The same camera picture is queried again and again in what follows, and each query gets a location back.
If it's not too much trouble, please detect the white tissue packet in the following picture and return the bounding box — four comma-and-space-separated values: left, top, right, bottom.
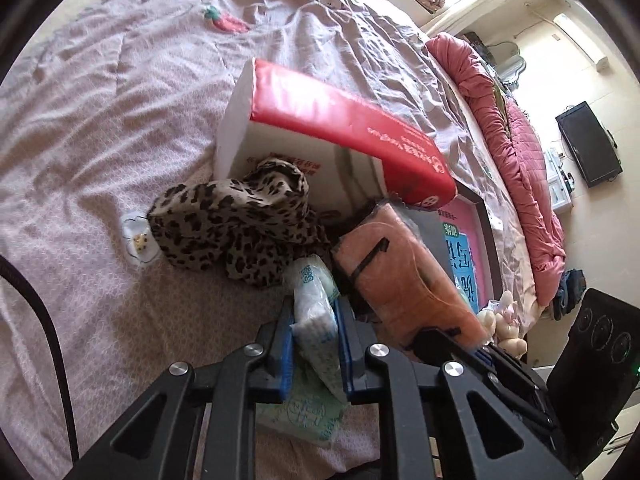
282, 255, 351, 404

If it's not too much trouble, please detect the white cabinet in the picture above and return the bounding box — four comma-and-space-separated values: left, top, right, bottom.
545, 145, 576, 216

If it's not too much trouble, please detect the pink quilt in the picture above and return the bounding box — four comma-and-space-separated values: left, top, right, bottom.
425, 32, 569, 307

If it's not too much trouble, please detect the leopard print scarf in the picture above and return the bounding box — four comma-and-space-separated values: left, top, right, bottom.
147, 157, 334, 289

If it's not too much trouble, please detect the white fan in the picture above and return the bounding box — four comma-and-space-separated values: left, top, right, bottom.
482, 40, 526, 92

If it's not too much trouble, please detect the pink box with dark frame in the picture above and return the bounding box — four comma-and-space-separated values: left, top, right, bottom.
400, 187, 506, 322

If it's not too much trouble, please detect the red and white tissue pack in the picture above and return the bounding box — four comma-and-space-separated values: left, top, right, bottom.
214, 57, 458, 222

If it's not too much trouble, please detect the orange striped towel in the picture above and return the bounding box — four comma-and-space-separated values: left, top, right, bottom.
332, 202, 489, 349

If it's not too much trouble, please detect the black television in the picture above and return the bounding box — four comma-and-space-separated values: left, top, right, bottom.
555, 101, 624, 189

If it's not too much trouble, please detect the white air conditioner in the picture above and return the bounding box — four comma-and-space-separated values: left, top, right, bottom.
552, 12, 611, 69

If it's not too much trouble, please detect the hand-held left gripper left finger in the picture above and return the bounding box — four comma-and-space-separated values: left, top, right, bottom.
65, 296, 296, 480

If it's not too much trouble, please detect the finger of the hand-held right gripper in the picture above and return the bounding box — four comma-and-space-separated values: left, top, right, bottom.
411, 328, 557, 428

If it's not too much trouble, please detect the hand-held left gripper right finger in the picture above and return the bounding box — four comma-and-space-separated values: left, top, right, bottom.
334, 299, 576, 480

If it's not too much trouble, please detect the green tissue pack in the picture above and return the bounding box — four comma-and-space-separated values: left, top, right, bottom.
255, 360, 351, 449

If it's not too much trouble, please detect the dark blue cloth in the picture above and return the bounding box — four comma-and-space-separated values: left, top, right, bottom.
552, 269, 586, 322

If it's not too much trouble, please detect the beige plush toy purple ribbon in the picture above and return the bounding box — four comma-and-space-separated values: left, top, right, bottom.
492, 290, 529, 359

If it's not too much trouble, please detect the lilac dotted bed cover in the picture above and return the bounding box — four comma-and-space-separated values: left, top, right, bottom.
0, 0, 546, 466

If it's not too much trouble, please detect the black cable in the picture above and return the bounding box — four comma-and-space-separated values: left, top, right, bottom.
0, 255, 81, 461

